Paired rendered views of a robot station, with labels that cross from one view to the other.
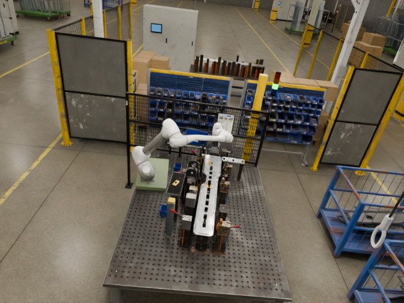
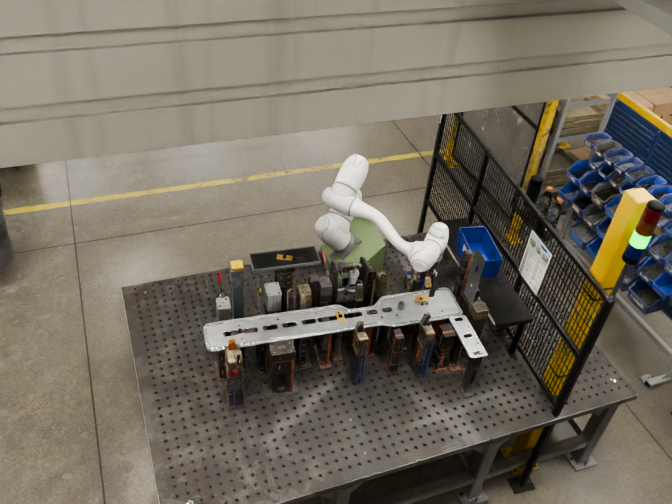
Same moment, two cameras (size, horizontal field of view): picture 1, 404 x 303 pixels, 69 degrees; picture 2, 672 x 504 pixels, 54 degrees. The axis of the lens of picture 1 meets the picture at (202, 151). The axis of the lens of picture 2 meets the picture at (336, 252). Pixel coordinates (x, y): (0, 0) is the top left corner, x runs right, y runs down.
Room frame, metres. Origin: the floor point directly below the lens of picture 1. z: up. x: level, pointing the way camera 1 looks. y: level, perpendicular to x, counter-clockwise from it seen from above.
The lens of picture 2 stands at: (1.66, -2.38, 3.52)
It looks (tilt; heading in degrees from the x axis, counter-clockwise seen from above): 40 degrees down; 69
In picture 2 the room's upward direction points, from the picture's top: 6 degrees clockwise
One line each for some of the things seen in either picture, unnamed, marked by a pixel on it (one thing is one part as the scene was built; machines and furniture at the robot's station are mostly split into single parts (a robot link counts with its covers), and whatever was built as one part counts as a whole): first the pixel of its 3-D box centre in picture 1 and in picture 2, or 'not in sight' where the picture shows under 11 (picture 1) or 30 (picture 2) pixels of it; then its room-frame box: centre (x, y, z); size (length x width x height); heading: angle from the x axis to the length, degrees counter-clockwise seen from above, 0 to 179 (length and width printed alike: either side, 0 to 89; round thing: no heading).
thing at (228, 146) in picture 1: (199, 143); (479, 268); (3.49, 0.04, 1.01); 0.90 x 0.22 x 0.03; 88
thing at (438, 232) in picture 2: (217, 130); (436, 238); (3.05, -0.15, 1.48); 0.13 x 0.11 x 0.16; 45
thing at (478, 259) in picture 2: (216, 141); (473, 276); (3.32, -0.16, 1.17); 0.12 x 0.01 x 0.34; 88
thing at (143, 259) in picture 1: (201, 195); (368, 340); (2.80, -0.06, 0.68); 2.56 x 1.61 x 0.04; 3
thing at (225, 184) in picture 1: (223, 194); (358, 355); (2.64, -0.30, 0.87); 0.12 x 0.09 x 0.35; 88
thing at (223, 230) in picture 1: (222, 237); (235, 377); (1.99, -0.29, 0.88); 0.15 x 0.11 x 0.36; 88
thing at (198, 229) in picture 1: (209, 187); (337, 318); (2.57, -0.13, 1.00); 1.38 x 0.22 x 0.02; 178
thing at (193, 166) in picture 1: (191, 182); (346, 295); (2.69, 0.08, 0.94); 0.18 x 0.13 x 0.49; 178
